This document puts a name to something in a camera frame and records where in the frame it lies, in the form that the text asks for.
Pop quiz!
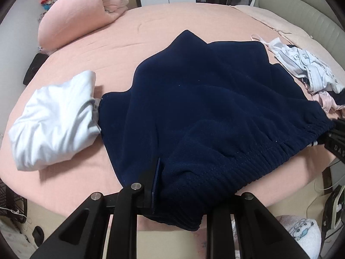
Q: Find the black bag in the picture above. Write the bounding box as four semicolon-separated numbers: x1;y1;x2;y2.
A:
23;52;49;85

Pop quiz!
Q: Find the bed with pink sheet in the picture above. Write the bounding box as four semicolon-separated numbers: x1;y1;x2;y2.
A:
0;1;345;232

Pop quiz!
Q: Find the rolled pink quilt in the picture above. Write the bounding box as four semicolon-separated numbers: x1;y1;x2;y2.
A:
38;0;130;49

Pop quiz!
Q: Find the pink garment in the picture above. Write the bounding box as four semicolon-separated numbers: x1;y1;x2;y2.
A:
310;90;345;119

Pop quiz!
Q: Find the grey padded headboard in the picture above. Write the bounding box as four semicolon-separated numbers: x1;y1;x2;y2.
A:
255;0;345;68

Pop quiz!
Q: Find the black and white appliance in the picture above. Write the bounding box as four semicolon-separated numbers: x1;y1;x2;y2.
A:
321;185;345;259

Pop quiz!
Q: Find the black caster wheel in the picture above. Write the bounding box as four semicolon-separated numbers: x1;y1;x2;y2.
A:
32;226;45;245

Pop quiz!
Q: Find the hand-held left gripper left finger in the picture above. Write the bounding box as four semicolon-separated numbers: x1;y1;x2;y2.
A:
30;158;162;259

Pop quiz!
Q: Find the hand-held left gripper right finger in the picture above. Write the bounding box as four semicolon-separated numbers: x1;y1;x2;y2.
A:
206;191;310;259

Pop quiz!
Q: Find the white printed floor mat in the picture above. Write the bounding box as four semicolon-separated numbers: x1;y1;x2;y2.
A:
0;218;35;250

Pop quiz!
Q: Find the black wire basket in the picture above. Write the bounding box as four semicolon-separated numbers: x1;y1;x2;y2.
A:
0;179;27;223

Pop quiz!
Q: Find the light blue printed pajama top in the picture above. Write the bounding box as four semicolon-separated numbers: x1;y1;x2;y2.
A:
251;34;345;93

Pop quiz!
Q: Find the white folded shirt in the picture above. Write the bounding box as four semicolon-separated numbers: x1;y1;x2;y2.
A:
8;70;102;172

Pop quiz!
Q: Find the pale pink pillow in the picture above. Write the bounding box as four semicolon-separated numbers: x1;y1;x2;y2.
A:
270;19;345;73
234;4;283;30

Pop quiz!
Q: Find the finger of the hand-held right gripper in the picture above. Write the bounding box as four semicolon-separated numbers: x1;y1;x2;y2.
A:
318;119;345;145

